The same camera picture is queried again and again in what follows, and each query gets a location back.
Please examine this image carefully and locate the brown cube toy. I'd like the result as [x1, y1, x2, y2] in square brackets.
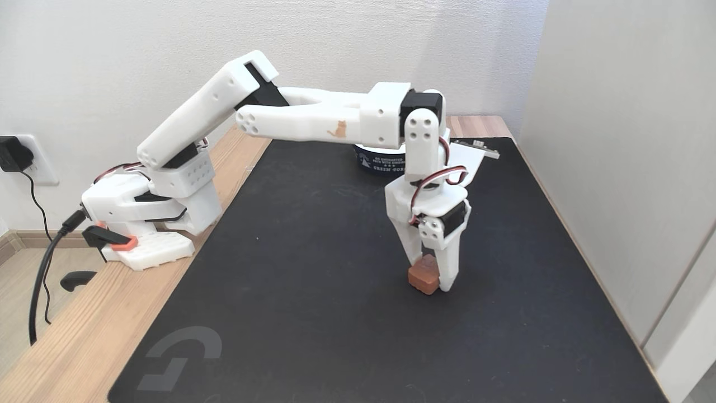
[407, 255, 441, 296]

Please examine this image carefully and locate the navy paper bowl white inside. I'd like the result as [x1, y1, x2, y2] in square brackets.
[354, 143, 407, 175]

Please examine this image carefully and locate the black desk mat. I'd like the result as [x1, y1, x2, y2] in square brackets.
[107, 137, 669, 403]

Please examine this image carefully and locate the black orange table clamp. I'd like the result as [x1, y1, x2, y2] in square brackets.
[60, 222, 139, 292]

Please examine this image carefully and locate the black power adapter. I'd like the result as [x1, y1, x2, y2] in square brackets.
[0, 136, 27, 172]

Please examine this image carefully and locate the red white black servo wire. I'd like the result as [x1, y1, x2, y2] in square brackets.
[408, 136, 468, 226]

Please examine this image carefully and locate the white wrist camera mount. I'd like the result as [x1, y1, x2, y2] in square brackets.
[447, 139, 501, 186]

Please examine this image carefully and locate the white wall outlet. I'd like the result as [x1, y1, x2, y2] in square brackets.
[16, 134, 60, 186]

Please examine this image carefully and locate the thin black adapter cable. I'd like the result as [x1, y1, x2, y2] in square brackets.
[20, 170, 54, 325]

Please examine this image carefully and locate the thick black cable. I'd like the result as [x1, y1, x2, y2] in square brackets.
[28, 210, 87, 345]

